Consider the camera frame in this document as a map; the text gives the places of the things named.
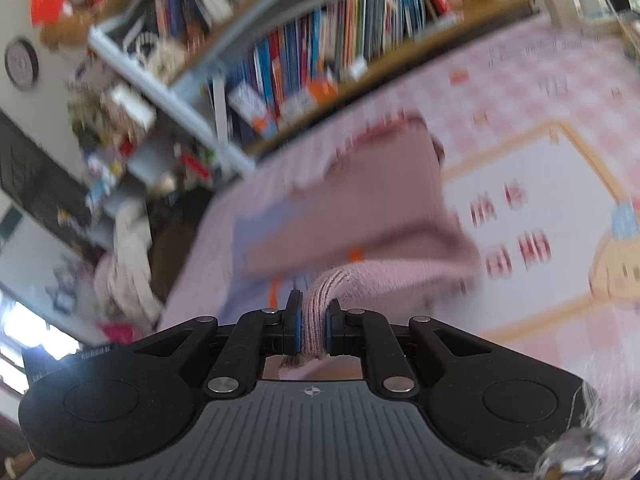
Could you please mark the pink lilac sweater orange print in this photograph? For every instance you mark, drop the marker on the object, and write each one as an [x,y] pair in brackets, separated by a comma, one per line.
[370,200]

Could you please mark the round wall clock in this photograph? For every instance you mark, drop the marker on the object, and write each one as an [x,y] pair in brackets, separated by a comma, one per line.
[21,62]

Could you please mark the fuzzy white sleeve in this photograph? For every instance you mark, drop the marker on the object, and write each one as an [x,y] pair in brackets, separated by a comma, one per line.
[612,420]

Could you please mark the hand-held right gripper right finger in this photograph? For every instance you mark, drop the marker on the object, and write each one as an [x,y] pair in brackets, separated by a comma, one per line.
[330,327]

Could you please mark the row of books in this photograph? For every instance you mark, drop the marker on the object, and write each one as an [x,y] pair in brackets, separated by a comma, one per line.
[300,55]

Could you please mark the pale cloth pile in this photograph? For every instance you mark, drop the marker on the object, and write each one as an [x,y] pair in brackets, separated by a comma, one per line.
[130,260]

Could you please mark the brown plush toy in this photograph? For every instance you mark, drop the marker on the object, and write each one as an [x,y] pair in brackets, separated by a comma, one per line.
[75,0]

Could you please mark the wooden bookshelf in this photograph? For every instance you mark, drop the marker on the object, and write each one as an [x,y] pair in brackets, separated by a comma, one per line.
[200,95]

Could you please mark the orange white box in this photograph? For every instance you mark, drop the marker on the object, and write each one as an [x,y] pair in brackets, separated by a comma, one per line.
[310,97]

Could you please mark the blue white box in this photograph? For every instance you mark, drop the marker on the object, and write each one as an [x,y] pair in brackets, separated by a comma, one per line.
[250,105]

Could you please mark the pink checked printed desk mat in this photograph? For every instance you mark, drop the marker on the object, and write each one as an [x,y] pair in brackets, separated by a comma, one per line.
[525,135]

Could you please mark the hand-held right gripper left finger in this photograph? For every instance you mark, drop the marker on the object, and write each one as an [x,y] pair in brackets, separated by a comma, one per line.
[297,322]

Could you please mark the white charger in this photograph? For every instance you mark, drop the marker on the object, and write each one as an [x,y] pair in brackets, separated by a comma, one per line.
[356,70]

